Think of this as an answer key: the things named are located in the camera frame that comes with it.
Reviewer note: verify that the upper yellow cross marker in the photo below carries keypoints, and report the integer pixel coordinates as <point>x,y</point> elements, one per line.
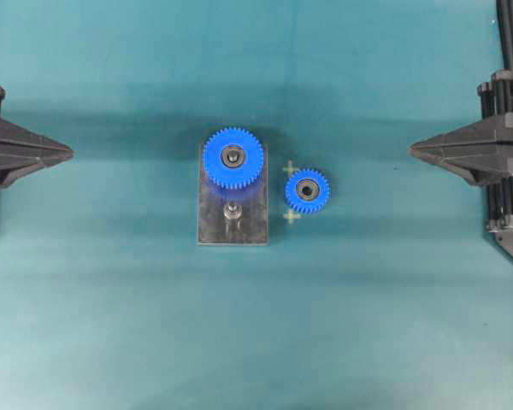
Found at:
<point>289,168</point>

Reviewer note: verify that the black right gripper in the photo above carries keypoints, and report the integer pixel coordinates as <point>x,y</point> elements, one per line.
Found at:
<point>481,168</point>

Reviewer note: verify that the large blue gear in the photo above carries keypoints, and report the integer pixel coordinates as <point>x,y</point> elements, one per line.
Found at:
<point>220,170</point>

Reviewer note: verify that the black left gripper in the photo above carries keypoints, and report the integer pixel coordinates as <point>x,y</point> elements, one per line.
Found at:
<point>12,134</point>

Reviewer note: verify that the small blue gear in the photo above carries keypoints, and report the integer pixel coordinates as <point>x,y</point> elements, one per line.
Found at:
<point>307,191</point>

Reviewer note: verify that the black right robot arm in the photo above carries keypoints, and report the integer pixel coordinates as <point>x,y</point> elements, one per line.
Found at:
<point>505,24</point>

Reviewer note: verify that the steel shaft on plate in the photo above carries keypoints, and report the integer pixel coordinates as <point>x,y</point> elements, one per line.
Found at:
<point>232,211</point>

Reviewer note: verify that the lower yellow cross marker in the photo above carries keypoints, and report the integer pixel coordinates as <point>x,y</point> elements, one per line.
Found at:
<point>290,216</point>

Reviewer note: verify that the yellow cross marker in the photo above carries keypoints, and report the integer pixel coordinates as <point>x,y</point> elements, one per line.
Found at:
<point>289,168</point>
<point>290,216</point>

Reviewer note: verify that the metal base plate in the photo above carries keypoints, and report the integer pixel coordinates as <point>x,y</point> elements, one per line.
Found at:
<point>252,227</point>

